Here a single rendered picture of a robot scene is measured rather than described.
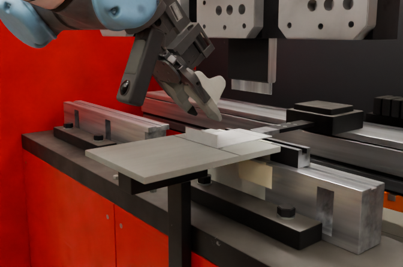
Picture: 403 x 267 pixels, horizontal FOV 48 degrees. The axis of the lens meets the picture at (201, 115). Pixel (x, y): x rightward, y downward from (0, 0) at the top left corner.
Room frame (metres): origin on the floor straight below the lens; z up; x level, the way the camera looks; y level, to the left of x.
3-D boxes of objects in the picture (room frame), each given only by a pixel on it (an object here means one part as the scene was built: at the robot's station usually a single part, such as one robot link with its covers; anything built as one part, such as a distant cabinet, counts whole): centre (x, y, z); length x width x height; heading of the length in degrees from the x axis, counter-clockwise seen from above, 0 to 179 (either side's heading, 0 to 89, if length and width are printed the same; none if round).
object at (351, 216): (0.77, -0.12, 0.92); 0.39 x 0.06 x 0.10; 39
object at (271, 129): (0.91, -0.20, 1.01); 0.26 x 0.12 x 0.05; 129
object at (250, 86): (0.81, -0.09, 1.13); 0.10 x 0.02 x 0.10; 39
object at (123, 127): (1.24, 0.26, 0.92); 0.50 x 0.06 x 0.10; 39
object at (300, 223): (0.74, -0.07, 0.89); 0.30 x 0.05 x 0.03; 39
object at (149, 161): (0.72, 0.03, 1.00); 0.26 x 0.18 x 0.01; 129
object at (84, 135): (1.24, 0.33, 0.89); 0.30 x 0.05 x 0.03; 39
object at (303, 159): (0.79, -0.10, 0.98); 0.20 x 0.03 x 0.03; 39
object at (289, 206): (0.67, -0.13, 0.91); 0.03 x 0.03 x 0.02
